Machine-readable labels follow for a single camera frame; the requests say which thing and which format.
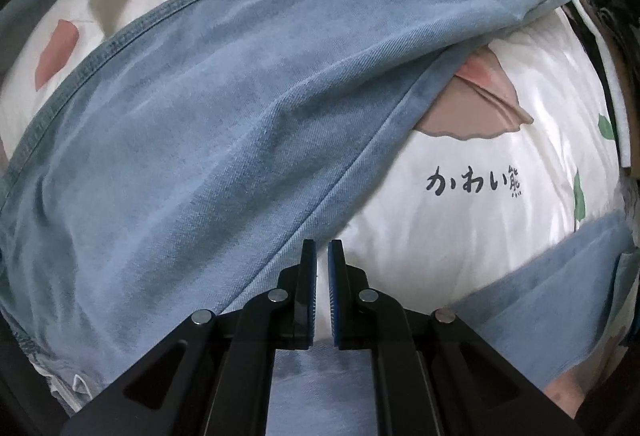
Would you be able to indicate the white strip with black edge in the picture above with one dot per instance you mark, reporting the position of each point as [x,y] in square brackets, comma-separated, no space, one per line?
[612,91]

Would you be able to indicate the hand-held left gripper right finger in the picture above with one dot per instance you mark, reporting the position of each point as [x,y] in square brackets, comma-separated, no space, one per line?
[333,311]

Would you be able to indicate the cream bear printed blanket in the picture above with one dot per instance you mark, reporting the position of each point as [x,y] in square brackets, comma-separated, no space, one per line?
[475,226]

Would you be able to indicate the blue denim pants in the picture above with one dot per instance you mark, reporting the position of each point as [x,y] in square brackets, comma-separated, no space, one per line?
[225,116]

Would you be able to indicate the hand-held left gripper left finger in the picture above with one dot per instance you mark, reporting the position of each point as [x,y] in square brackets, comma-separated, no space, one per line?
[311,311]

